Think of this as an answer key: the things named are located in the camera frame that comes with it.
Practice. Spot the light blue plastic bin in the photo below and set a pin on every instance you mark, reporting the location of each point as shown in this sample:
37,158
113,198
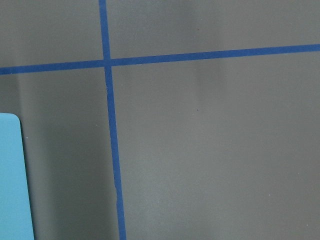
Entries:
15,211

